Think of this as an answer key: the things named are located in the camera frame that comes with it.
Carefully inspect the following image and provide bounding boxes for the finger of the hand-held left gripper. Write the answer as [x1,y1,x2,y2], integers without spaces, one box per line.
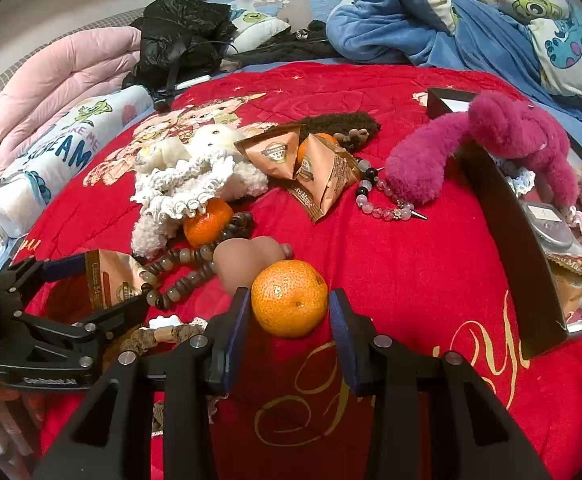
[0,253,88,302]
[73,295,152,367]

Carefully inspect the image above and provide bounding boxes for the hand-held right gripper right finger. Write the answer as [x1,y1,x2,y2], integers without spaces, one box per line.
[328,288,554,480]

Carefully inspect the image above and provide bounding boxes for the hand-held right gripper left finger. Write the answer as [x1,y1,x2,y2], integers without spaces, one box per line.
[31,287,252,480]

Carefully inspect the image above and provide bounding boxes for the large orange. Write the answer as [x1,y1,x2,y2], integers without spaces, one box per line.
[251,259,330,338]

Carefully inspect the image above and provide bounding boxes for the black cardboard box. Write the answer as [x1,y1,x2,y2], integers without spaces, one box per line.
[427,86,582,361]

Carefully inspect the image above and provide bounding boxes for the magenta plush toy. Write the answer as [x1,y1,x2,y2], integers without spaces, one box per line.
[385,91,580,211]

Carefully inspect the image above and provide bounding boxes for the round silver tin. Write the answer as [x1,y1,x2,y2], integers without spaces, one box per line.
[518,199,582,252]

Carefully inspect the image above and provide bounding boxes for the brown knitted scrunchie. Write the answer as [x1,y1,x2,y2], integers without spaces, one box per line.
[116,322,222,436]

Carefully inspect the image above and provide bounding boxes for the brown egg-shaped toy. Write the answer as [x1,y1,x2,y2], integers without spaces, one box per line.
[213,236,294,293]

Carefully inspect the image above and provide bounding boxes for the red printed blanket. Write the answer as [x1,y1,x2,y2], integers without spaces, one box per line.
[21,62,582,480]

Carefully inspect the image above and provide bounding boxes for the large cartoon print pillow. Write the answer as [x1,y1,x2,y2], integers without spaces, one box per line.
[0,85,156,241]

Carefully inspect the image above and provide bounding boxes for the small orange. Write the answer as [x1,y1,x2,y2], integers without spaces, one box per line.
[183,199,235,248]
[298,132,340,163]

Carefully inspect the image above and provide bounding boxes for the white lace scrunchie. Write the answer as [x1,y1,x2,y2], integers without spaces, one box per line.
[131,154,236,221]

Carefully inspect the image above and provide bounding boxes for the white plush toy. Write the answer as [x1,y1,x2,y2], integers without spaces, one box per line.
[131,124,272,260]

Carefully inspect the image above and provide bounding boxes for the pink quilt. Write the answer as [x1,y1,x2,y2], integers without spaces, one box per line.
[0,26,144,171]

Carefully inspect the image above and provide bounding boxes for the dark brown fuzzy scrunchie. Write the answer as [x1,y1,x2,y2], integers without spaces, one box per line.
[298,111,382,153]

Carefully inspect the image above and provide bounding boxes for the blue knitted scrunchie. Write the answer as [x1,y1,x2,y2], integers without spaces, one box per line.
[505,169,536,196]

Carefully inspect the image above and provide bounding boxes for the black puffer jacket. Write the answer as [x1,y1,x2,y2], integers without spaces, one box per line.
[121,0,239,91]

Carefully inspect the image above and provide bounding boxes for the dark knitted cloth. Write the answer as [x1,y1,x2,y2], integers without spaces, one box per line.
[223,20,344,68]

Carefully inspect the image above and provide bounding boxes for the small cartoon print pillow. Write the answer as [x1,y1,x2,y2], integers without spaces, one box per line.
[228,7,294,53]

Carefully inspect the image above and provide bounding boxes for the blue cartoon print duvet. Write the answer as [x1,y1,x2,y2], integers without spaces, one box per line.
[327,0,582,113]

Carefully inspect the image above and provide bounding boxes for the brown wooden bead bracelet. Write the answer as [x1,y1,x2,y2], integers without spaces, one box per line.
[333,127,372,155]
[140,211,294,312]

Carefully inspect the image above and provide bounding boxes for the pink and black bead bracelet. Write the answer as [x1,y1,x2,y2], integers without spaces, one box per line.
[353,157,429,223]

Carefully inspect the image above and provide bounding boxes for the black cable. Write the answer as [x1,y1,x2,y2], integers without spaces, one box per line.
[152,35,232,111]

